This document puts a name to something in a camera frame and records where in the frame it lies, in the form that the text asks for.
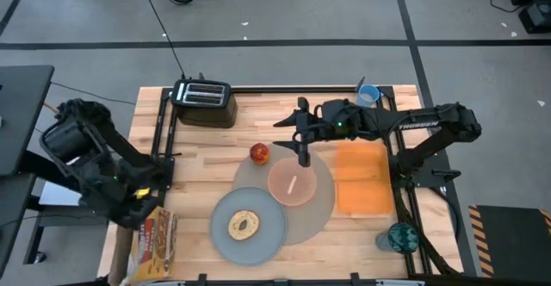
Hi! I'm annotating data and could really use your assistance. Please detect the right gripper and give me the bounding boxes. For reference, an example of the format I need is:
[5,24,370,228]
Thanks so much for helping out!
[273,97,367,169]

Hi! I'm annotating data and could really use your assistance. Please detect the black equipment cases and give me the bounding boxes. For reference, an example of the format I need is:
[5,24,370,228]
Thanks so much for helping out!
[505,0,551,35]

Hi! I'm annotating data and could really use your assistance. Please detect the grey plate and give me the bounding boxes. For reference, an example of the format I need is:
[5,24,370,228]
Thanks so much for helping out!
[209,186,288,266]

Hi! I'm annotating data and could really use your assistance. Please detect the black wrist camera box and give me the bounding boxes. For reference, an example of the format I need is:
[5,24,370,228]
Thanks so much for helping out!
[321,98,361,128]

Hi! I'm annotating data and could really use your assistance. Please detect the orange translucent plastic bin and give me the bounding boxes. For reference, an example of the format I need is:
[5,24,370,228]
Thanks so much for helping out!
[335,141,395,216]

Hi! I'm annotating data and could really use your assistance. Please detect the black stand legs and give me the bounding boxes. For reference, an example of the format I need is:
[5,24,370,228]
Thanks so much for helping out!
[0,150,108,264]

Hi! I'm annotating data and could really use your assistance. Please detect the teal drinking glass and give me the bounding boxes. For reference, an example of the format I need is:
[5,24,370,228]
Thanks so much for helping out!
[375,221,420,255]

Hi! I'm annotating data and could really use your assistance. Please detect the black table rail frame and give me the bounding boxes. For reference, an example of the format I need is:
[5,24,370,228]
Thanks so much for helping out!
[150,83,464,286]

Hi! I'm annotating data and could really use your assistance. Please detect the black toaster power cable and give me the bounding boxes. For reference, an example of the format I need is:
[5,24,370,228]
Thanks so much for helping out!
[138,0,187,81]

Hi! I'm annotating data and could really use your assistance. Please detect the black hazard striped mat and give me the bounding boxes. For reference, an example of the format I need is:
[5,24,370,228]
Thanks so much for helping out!
[467,204,551,278]

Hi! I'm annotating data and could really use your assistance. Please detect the black toaster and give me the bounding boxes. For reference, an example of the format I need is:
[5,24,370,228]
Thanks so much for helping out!
[170,78,238,129]

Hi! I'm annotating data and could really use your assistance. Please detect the bagel half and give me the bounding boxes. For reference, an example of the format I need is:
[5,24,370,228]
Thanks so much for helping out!
[227,209,261,241]

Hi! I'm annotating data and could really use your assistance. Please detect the blue plastic cup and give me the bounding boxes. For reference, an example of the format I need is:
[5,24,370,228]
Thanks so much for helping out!
[356,83,381,109]

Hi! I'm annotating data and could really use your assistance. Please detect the black desk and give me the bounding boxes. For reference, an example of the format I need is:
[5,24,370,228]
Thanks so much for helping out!
[0,65,55,177]

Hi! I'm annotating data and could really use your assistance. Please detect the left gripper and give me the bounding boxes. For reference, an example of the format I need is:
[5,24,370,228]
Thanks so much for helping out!
[79,177,160,230]

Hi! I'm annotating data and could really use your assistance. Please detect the red yellow apple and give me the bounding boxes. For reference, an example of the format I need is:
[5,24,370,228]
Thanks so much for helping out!
[250,142,271,165]

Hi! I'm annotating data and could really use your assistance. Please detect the raisin bran cereal box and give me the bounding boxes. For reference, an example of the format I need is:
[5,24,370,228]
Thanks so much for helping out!
[128,206,179,283]

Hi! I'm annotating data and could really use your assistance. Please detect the round grey placemat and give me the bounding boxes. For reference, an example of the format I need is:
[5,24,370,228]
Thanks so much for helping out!
[233,142,336,246]

